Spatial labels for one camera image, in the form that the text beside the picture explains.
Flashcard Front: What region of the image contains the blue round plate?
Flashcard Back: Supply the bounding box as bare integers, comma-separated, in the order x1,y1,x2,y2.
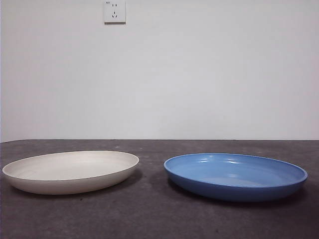
163,152,309,202

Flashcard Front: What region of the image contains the white round plate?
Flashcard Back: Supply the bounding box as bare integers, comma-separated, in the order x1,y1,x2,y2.
1,150,140,195

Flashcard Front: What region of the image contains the white wall socket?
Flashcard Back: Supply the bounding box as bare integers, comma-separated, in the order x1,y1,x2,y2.
104,0,127,25

